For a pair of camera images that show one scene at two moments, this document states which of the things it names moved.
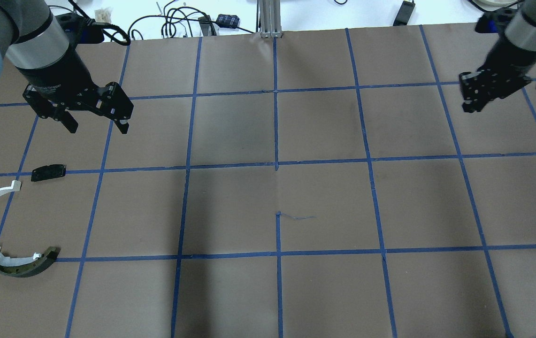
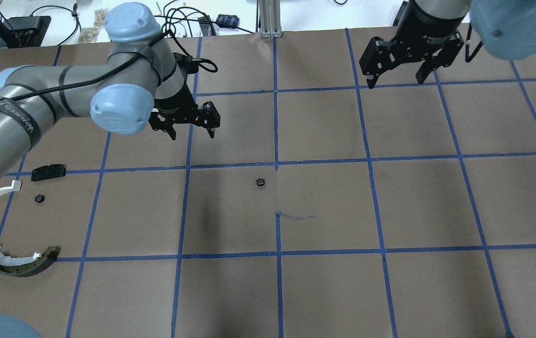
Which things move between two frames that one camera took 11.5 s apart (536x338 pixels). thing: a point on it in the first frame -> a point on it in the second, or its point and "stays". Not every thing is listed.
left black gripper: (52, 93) -> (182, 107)
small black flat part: (48, 172) stays
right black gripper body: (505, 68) -> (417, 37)
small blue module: (227, 20) stays
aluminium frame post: (270, 19) stays
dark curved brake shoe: (25, 266) stays
